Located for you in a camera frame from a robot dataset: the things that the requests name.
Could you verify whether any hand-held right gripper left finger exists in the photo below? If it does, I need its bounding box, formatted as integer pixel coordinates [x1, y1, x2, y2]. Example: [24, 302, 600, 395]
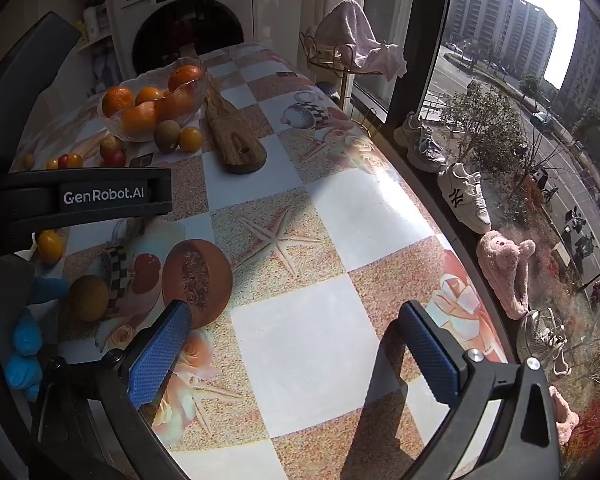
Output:
[30, 300, 193, 480]

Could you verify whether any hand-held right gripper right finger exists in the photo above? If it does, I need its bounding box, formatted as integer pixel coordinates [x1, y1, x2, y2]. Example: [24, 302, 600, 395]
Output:
[399, 301, 563, 480]

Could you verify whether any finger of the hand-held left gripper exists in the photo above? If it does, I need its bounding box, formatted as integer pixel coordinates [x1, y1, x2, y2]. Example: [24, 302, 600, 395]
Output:
[0, 167, 173, 246]

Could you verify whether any person's left hand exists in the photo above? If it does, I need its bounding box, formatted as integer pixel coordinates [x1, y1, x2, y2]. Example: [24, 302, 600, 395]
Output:
[5, 276, 71, 402]

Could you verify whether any purple bottle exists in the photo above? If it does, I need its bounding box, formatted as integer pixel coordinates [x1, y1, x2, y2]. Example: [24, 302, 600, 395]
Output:
[92, 42, 120, 81]

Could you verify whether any white bottle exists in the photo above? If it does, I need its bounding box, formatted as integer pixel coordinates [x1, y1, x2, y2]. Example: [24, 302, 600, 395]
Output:
[82, 5, 108, 41]

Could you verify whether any orange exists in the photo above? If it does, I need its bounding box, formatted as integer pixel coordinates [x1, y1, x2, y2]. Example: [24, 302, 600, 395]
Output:
[102, 86, 135, 118]
[121, 102, 159, 137]
[135, 86, 167, 107]
[168, 65, 204, 92]
[157, 87, 201, 122]

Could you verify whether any silver beige sneaker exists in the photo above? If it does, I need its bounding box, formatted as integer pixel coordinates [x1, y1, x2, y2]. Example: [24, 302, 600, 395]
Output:
[517, 308, 570, 381]

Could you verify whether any pink plush slipper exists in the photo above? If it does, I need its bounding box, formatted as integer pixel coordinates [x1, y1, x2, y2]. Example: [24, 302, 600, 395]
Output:
[550, 385, 580, 446]
[476, 230, 536, 321]

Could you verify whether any white sneaker black logo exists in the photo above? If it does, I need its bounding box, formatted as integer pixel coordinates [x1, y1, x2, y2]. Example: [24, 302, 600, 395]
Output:
[437, 162, 491, 234]

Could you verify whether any clear glass bowl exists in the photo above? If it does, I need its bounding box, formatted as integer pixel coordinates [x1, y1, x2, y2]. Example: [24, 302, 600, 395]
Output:
[97, 57, 211, 142]

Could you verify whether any grey white sneaker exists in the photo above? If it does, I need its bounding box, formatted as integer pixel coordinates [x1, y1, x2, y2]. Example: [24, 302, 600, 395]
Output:
[394, 111, 448, 173]

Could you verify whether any wooden cutting board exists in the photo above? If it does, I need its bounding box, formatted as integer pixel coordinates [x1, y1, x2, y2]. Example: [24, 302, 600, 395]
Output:
[182, 45, 268, 175]

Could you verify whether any tree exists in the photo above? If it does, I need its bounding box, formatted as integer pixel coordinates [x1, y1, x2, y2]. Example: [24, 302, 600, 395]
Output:
[440, 80, 525, 176]

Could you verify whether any apartment building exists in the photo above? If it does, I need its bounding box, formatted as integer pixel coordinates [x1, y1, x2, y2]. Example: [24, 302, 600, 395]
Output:
[452, 0, 558, 78]
[562, 5, 600, 131]

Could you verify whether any white cloth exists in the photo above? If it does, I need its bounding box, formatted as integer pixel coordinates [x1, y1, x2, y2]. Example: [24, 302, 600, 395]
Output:
[314, 0, 408, 82]

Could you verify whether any gold wire basket stand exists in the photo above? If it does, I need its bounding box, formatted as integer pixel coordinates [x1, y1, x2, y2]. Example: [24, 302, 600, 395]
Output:
[300, 30, 385, 136]

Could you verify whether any dark window frame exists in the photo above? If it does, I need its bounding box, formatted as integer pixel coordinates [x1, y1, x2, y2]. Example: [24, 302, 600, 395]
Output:
[385, 0, 455, 131]

